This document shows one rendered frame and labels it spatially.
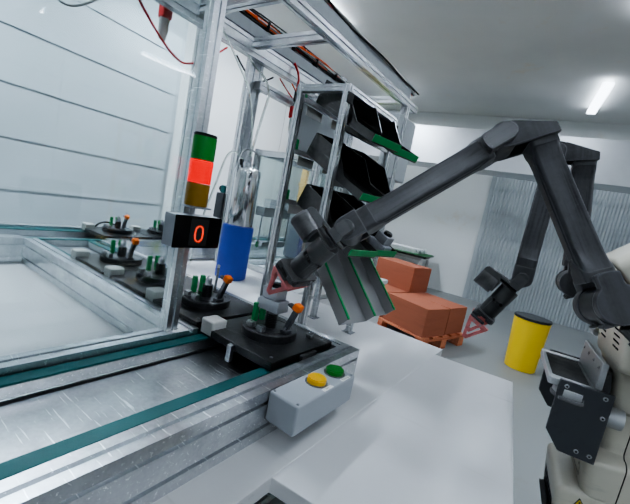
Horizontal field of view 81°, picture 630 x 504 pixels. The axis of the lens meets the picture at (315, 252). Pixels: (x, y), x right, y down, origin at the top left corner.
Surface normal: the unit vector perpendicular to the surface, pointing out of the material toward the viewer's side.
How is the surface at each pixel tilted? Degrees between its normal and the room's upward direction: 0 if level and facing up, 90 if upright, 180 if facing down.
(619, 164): 90
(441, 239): 90
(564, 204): 77
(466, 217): 90
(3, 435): 0
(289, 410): 90
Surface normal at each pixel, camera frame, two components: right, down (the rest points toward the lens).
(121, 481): 0.80, 0.23
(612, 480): -0.47, 0.03
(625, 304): -0.23, -0.18
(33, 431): 0.19, -0.97
